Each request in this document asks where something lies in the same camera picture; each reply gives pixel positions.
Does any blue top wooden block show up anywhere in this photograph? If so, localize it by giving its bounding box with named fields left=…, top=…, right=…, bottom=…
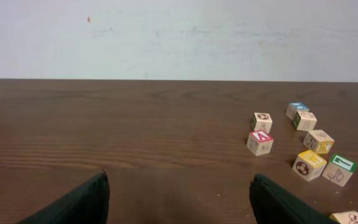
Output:
left=286, top=102, right=310, bottom=120

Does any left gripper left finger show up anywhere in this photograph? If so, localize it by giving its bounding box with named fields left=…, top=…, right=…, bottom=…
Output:
left=19, top=171, right=110, bottom=224

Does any yellow sided picture block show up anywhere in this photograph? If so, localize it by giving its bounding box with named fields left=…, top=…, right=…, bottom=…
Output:
left=303, top=129, right=334, bottom=154

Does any yellow top wooden block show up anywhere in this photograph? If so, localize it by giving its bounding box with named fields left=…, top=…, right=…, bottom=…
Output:
left=292, top=150, right=327, bottom=182

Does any plain front wooden block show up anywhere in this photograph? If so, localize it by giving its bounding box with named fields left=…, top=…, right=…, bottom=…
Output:
left=329, top=210, right=358, bottom=224

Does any green number 7 block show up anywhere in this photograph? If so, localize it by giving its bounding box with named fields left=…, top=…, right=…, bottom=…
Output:
left=322, top=153, right=358, bottom=187

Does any red letter A block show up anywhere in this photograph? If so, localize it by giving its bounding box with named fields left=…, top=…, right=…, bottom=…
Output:
left=246, top=130, right=273, bottom=156

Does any plain block beside blue block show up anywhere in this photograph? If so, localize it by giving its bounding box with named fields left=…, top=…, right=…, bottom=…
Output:
left=293, top=111, right=317, bottom=131

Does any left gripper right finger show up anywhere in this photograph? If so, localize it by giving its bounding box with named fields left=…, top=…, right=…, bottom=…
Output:
left=249, top=174, right=336, bottom=224

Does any soccer ball picture block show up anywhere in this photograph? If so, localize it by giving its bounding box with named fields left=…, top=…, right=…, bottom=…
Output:
left=251, top=113, right=273, bottom=133

